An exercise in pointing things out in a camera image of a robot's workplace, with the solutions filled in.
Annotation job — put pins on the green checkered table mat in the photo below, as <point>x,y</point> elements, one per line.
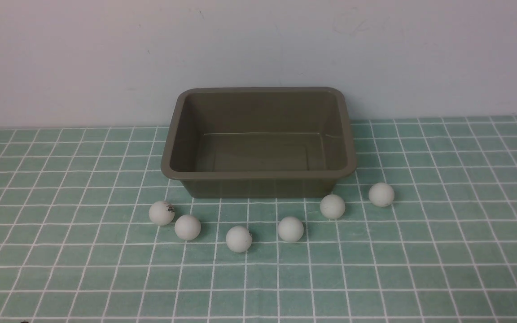
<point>77,244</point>

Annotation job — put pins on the white ping-pong ball speckled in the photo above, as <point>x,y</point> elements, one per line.
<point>332,206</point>

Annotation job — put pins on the white ping-pong ball printed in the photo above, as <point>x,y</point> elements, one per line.
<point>238,239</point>

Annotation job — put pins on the olive green plastic bin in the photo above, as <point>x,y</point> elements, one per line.
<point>259,142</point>

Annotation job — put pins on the white ping-pong ball plain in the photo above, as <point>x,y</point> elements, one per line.
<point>187,227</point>

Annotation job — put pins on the white ping-pong ball with logo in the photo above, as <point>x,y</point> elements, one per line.
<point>161,213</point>

